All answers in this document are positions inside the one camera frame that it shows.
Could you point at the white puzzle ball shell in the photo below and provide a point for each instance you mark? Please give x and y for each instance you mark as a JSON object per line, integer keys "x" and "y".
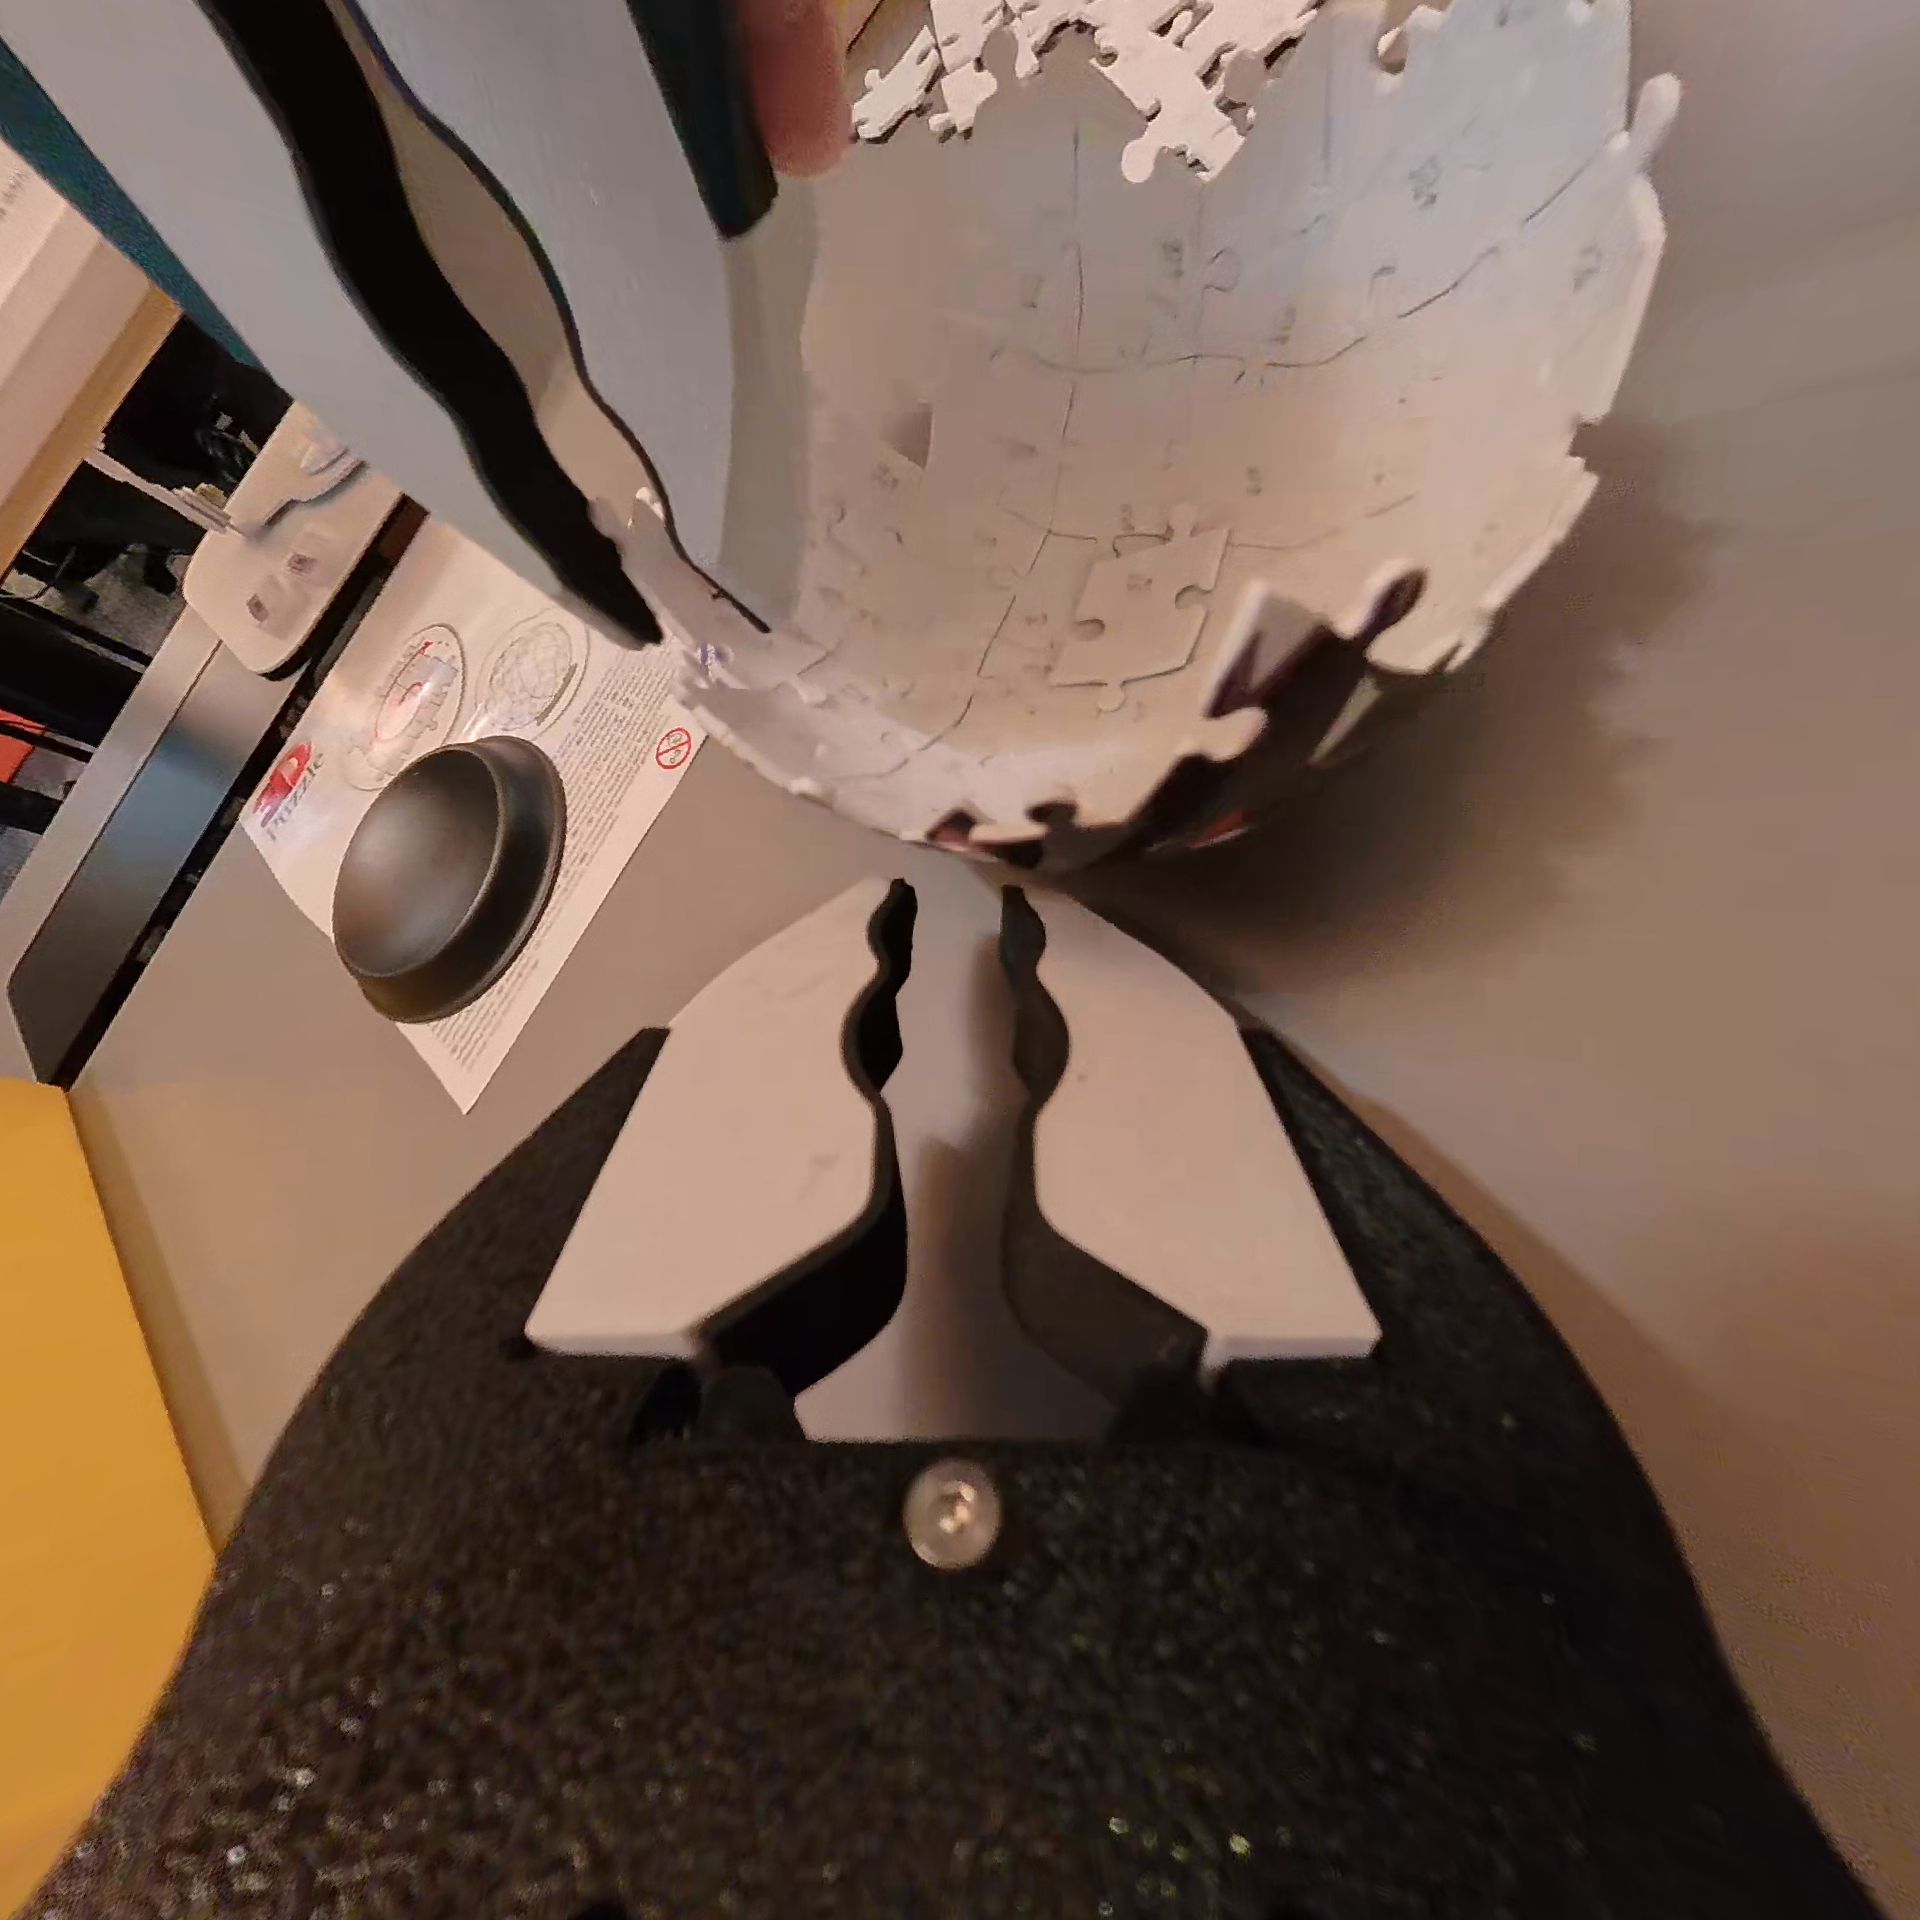
{"x": 1276, "y": 422}

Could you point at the black partition panel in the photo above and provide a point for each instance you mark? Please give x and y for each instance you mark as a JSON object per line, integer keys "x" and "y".
{"x": 136, "y": 886}

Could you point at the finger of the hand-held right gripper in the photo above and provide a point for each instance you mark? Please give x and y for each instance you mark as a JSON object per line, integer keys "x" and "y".
{"x": 182, "y": 149}
{"x": 645, "y": 330}

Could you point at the yellow panel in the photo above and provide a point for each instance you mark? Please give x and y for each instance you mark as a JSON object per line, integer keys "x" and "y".
{"x": 76, "y": 1425}

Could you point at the person's right hand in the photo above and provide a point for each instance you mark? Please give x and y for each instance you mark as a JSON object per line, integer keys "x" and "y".
{"x": 803, "y": 76}

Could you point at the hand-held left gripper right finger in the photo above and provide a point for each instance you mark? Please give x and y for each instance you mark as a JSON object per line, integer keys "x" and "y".
{"x": 1184, "y": 1185}

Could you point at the pile of loose puzzle pieces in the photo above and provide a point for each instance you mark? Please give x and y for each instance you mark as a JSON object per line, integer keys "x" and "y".
{"x": 1172, "y": 76}

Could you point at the white puzzle piece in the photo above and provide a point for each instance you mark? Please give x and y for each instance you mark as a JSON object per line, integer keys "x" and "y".
{"x": 1141, "y": 615}

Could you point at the black round ball stand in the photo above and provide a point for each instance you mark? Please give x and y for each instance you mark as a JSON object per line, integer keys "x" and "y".
{"x": 451, "y": 886}

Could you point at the white device on desk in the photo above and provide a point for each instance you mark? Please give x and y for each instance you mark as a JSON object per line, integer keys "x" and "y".
{"x": 285, "y": 600}

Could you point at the teal partition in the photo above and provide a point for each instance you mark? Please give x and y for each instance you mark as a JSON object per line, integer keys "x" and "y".
{"x": 76, "y": 224}

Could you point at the printed instruction sheet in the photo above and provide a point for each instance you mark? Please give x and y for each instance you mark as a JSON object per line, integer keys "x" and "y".
{"x": 599, "y": 750}

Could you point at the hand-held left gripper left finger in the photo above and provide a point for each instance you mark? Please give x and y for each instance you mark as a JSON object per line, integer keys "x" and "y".
{"x": 705, "y": 1170}

